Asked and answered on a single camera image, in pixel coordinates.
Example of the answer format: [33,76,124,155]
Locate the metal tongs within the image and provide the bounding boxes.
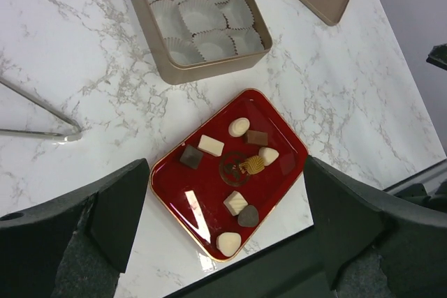
[1,77,82,144]

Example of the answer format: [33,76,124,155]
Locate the round white chocolate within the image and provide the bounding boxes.
[228,117,250,137]

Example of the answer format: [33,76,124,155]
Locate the white rectangular chocolate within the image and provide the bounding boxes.
[198,135,224,157]

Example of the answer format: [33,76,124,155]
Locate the gold chocolate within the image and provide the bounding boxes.
[239,156,265,175]

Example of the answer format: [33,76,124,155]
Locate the gold square tin box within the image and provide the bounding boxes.
[131,0,272,85]

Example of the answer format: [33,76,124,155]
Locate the white rounded chocolate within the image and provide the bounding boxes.
[216,232,242,257]

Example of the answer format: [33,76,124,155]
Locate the brown square chocolate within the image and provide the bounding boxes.
[244,130,268,147]

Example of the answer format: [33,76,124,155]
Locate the white square ridged chocolate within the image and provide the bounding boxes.
[223,191,248,216]

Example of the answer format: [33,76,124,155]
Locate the white heart chocolate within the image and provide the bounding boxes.
[258,147,279,166]

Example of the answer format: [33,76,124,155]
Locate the dark square chocolate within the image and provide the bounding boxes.
[179,144,203,170]

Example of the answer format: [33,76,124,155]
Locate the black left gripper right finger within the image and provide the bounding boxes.
[303,156,446,297]

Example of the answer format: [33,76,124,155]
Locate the red rectangular tray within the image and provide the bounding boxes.
[149,89,308,262]

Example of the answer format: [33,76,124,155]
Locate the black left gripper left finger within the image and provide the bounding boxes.
[1,158,150,297]

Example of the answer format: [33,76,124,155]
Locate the dark heart chocolate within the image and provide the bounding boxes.
[237,205,259,228]

